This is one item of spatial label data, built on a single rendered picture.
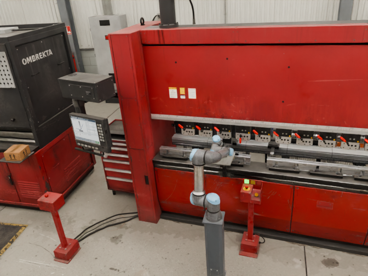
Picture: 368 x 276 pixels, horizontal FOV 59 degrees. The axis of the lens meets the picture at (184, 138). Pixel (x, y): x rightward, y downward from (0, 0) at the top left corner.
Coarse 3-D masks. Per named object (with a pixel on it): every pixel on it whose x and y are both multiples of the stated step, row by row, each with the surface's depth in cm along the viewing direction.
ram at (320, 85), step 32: (160, 64) 334; (192, 64) 322; (224, 64) 312; (256, 64) 302; (288, 64) 292; (320, 64) 284; (352, 64) 275; (160, 96) 350; (224, 96) 326; (256, 96) 315; (288, 96) 305; (320, 96) 296; (352, 96) 287; (288, 128) 319
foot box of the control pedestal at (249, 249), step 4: (244, 232) 369; (244, 236) 363; (256, 236) 362; (244, 240) 357; (256, 240) 356; (244, 244) 353; (248, 244) 352; (252, 244) 352; (256, 244) 351; (240, 248) 362; (244, 248) 356; (248, 248) 354; (252, 248) 352; (256, 248) 350; (240, 252) 357; (244, 252) 356; (248, 252) 356; (252, 252) 355; (256, 252) 353; (248, 256) 352; (252, 256) 351; (256, 256) 351
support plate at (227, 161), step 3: (234, 153) 352; (231, 156) 348; (222, 159) 343; (225, 159) 342; (228, 159) 342; (231, 159) 342; (219, 162) 338; (222, 162) 338; (225, 162) 338; (228, 162) 337; (231, 162) 337; (225, 165) 334; (228, 165) 332
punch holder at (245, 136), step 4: (236, 128) 337; (240, 128) 336; (244, 128) 334; (248, 128) 333; (236, 132) 339; (240, 132) 338; (244, 132) 336; (236, 136) 341; (244, 136) 340; (248, 136) 337; (244, 140) 340; (248, 140) 338
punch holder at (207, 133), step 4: (200, 124) 350; (204, 124) 348; (208, 124) 346; (212, 124) 347; (200, 128) 351; (204, 128) 350; (208, 128) 348; (212, 128) 349; (200, 132) 353; (204, 132) 351; (208, 132) 350; (212, 132) 350; (204, 136) 354; (208, 136) 352
